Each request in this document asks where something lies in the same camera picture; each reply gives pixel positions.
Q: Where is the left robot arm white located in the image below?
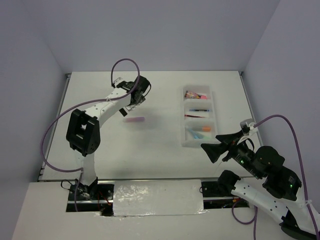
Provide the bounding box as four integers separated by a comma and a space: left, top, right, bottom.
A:
66, 76, 151, 200

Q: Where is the green capped lead case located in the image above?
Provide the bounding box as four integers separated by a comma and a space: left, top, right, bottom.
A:
194, 135, 211, 140

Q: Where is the blue capped lead case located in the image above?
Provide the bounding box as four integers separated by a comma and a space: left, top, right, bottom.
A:
187, 128, 203, 139

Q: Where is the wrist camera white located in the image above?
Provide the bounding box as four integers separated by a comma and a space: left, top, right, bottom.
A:
238, 118, 258, 144
113, 77, 124, 88

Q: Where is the red ink pen refill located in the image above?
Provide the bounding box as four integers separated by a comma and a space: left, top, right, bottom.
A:
184, 114, 208, 119

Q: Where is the pink capped glue bottle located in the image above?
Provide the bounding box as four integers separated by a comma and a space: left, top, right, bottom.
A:
184, 91, 207, 100

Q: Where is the orange capped lead case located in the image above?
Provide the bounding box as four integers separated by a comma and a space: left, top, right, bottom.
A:
192, 126, 211, 132

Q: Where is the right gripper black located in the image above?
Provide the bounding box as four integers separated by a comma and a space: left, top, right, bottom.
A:
199, 128, 262, 178

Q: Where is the purple capped lead case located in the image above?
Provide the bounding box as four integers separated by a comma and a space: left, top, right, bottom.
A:
123, 116, 145, 123

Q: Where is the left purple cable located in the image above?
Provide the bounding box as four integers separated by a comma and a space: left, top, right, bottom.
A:
40, 58, 141, 211

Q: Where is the clear plastic compartment tray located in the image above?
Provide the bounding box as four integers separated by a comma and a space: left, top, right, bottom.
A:
179, 84, 219, 148

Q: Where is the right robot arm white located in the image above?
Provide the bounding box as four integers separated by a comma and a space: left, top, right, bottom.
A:
201, 130, 320, 240

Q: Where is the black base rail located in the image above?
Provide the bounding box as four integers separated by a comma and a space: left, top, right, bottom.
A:
65, 179, 240, 217

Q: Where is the silver foil covered plate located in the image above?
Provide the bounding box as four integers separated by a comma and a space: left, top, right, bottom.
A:
113, 179, 206, 217

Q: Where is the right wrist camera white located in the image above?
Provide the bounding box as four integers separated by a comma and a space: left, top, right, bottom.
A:
238, 118, 258, 144

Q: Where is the teal pen refill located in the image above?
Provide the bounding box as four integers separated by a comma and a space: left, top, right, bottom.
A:
188, 109, 211, 112

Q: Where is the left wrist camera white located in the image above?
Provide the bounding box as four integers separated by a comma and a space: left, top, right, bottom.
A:
113, 77, 124, 88

